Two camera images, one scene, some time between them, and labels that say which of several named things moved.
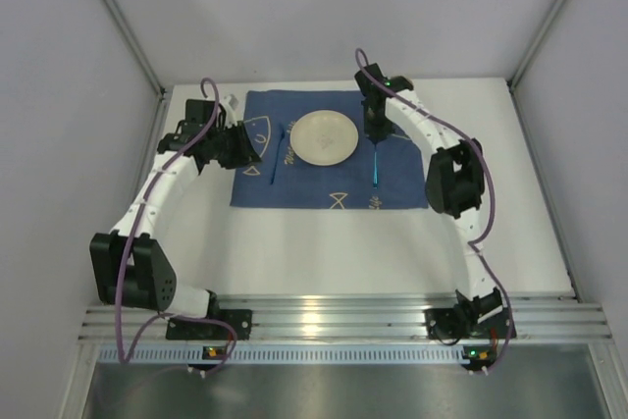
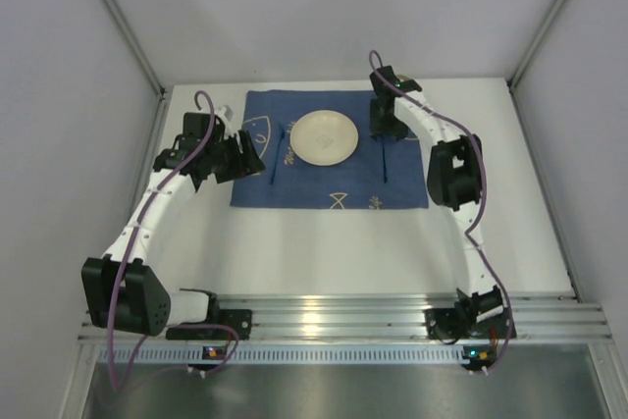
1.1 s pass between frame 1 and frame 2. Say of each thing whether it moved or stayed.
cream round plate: stayed
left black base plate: stayed
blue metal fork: stayed
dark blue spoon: moved
